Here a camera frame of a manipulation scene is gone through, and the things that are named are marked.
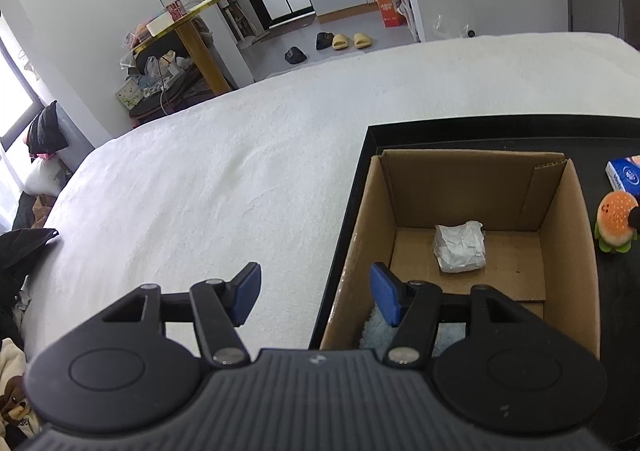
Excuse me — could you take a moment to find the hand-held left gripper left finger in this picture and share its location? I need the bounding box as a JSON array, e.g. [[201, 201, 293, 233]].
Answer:
[[102, 262, 263, 367]]

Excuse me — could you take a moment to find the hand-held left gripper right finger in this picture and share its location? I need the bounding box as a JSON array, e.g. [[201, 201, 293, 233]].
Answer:
[[370, 262, 543, 368]]

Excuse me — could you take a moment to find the grey-blue plush shark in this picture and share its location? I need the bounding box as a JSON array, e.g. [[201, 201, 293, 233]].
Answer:
[[361, 306, 468, 357]]

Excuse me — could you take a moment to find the white paper ball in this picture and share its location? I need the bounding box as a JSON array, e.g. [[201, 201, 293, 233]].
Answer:
[[434, 220, 487, 274]]

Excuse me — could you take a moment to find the brown cardboard box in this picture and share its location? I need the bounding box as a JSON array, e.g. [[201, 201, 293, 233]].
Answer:
[[320, 149, 601, 362]]

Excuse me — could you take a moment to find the black tray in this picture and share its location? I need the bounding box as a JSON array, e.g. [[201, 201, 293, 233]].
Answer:
[[309, 114, 640, 447]]

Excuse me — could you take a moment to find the white bed blanket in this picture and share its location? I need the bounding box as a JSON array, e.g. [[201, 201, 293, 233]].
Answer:
[[20, 33, 640, 362]]

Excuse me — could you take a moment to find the dark bag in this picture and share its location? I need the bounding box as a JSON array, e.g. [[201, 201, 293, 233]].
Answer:
[[129, 81, 201, 120]]

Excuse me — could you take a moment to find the black garment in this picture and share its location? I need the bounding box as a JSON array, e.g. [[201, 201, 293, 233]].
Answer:
[[0, 228, 58, 332]]

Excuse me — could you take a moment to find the white pillow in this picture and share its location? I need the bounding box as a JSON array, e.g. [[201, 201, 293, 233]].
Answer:
[[22, 158, 71, 194]]

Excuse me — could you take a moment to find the yellow round table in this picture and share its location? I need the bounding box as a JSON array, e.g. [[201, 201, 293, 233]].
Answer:
[[131, 0, 246, 94]]

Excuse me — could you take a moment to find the burger plush toy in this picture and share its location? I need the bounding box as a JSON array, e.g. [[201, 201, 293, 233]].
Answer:
[[594, 191, 640, 254]]

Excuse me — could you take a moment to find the cream bear print garment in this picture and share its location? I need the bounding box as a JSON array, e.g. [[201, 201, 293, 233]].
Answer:
[[0, 338, 41, 437]]

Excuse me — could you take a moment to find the black cushion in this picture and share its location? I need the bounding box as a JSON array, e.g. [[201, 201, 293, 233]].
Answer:
[[26, 101, 70, 155]]

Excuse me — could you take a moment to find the blue tissue pack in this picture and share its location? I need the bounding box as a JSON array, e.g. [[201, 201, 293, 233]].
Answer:
[[605, 154, 640, 194]]

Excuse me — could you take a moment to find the clear plastic bag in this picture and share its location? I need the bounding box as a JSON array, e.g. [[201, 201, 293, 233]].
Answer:
[[432, 13, 476, 39]]

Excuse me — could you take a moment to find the white box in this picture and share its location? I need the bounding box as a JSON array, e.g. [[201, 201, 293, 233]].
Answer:
[[145, 15, 173, 36]]

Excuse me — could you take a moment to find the orange carton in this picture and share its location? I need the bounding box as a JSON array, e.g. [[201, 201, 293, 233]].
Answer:
[[374, 0, 408, 28]]

